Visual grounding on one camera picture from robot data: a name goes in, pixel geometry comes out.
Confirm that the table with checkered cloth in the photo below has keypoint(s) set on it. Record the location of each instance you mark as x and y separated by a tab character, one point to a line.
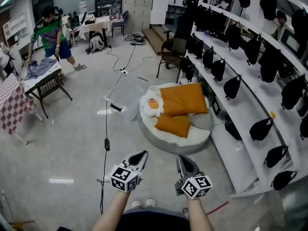
12	105

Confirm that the person's left forearm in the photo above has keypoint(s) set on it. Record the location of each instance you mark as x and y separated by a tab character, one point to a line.
113	213

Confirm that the clear plastic storage bin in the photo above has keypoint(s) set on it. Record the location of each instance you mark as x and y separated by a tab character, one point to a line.
125	93

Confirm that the person's right forearm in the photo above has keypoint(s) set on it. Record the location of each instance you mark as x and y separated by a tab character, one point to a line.
198	215

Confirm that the folding table with white cloth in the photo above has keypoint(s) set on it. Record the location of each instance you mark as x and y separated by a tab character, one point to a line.
45	80

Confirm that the purple chair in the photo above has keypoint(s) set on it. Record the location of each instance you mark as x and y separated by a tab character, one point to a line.
119	23

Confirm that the white power strip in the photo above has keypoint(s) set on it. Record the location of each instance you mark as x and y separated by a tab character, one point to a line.
122	71

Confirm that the white cabinet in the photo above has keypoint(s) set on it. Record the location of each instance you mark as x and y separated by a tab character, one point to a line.
15	29

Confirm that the person's dark clothing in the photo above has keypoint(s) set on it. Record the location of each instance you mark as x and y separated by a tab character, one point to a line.
154	219

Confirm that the grey backpack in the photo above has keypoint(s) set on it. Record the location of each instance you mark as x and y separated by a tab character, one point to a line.
96	44

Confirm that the brown armchair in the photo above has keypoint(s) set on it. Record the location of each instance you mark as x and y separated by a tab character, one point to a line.
172	53

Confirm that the small orange pillow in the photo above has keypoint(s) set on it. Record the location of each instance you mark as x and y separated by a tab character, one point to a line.
174	126

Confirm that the black box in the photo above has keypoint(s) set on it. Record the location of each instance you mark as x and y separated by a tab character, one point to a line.
233	130
215	106

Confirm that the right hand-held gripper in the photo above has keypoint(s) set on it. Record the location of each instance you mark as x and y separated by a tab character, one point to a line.
196	185

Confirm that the rows of black bags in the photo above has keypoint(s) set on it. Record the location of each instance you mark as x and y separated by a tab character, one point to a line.
232	86

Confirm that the black office chair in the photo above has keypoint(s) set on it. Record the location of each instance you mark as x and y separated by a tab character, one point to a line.
179	25

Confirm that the yellow tag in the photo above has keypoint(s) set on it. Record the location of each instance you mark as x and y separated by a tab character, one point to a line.
273	114

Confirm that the grey pillow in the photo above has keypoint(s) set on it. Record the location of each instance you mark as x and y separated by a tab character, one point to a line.
202	121

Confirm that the white shelving rack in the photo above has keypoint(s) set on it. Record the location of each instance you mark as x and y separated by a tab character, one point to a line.
243	109

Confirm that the black power adapter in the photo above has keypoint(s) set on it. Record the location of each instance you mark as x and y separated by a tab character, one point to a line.
107	144

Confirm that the fried egg shaped pillow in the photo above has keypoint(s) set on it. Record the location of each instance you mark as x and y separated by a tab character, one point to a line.
151	103

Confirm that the person's white shoe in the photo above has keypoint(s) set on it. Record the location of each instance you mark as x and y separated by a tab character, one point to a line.
150	202
136	203

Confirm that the round white floor cushion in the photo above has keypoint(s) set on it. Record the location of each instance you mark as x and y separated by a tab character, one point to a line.
173	142

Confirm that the wooden platform step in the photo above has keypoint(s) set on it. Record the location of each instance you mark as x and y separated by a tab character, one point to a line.
155	37

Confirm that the blue cloth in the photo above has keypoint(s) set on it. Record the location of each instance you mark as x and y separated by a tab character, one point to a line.
39	68

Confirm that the black flat device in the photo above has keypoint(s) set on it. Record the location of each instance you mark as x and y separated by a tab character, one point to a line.
116	107

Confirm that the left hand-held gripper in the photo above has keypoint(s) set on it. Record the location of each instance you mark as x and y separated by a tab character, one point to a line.
125	178

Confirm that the white desk with clutter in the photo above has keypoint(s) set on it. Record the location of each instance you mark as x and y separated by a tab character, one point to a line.
95	24

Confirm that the large orange pillow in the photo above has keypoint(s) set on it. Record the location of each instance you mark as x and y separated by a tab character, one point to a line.
185	97

